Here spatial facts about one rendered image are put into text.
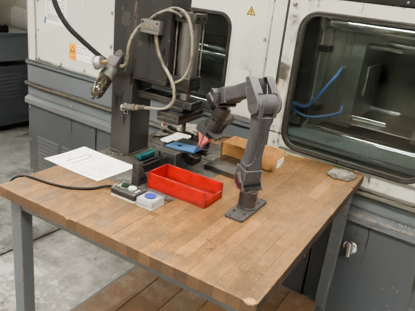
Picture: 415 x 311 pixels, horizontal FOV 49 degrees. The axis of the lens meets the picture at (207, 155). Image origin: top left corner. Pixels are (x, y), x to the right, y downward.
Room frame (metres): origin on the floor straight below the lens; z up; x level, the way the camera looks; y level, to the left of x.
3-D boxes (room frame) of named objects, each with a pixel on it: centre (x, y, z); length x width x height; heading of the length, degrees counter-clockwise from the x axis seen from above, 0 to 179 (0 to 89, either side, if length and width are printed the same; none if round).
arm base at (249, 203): (1.42, -0.16, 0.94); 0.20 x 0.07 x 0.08; 151
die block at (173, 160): (1.76, 0.12, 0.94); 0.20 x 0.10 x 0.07; 151
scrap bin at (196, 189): (1.50, 0.07, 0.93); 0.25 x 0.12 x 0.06; 61
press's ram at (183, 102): (1.78, 0.19, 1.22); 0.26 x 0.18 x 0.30; 61
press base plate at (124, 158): (1.82, 0.17, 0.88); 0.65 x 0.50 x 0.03; 151
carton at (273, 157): (1.91, -0.20, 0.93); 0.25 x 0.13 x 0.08; 61
